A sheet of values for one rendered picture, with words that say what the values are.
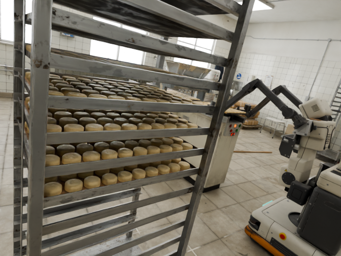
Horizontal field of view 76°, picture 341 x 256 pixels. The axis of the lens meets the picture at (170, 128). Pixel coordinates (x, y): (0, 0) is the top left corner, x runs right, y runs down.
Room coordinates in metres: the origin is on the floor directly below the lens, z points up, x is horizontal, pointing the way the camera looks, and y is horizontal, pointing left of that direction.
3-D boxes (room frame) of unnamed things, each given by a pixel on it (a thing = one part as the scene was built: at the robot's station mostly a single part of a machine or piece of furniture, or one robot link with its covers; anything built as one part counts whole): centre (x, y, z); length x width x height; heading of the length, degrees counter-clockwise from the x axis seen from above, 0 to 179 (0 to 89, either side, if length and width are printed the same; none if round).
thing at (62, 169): (0.67, 0.08, 0.96); 0.64 x 0.03 x 0.03; 131
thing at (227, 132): (2.22, -0.64, 0.77); 0.24 x 0.04 x 0.14; 131
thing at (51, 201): (0.67, 0.08, 0.87); 0.64 x 0.03 x 0.03; 131
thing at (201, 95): (2.88, -0.07, 1.01); 0.72 x 0.33 x 0.34; 131
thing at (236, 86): (7.34, -1.78, 0.93); 0.99 x 0.38 x 1.09; 36
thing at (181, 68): (2.88, -0.07, 1.25); 0.56 x 0.29 x 0.14; 131
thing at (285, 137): (1.77, -1.04, 0.86); 0.28 x 0.16 x 0.22; 132
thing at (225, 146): (2.49, -0.40, 0.45); 0.70 x 0.34 x 0.90; 41
